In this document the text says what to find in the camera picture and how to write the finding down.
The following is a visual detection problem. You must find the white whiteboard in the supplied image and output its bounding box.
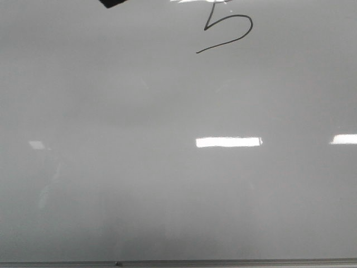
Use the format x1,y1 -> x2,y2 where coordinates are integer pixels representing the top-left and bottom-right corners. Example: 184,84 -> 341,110
1,1 -> 356,262

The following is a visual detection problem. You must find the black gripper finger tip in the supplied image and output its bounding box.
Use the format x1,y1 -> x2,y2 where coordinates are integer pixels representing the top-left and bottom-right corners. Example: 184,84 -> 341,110
99,0 -> 126,8

